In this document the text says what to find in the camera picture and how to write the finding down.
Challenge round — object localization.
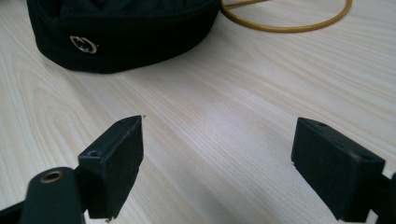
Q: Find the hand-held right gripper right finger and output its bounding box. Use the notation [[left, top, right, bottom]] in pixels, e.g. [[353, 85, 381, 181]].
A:
[[290, 117, 387, 223]]

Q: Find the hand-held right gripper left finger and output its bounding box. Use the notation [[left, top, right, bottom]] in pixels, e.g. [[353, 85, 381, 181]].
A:
[[76, 115, 145, 220]]

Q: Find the black cap with logo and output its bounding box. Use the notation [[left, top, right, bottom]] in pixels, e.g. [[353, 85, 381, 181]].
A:
[[25, 0, 221, 75]]

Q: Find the yellow rubber band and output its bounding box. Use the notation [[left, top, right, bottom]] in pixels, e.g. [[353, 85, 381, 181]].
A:
[[219, 0, 353, 34]]

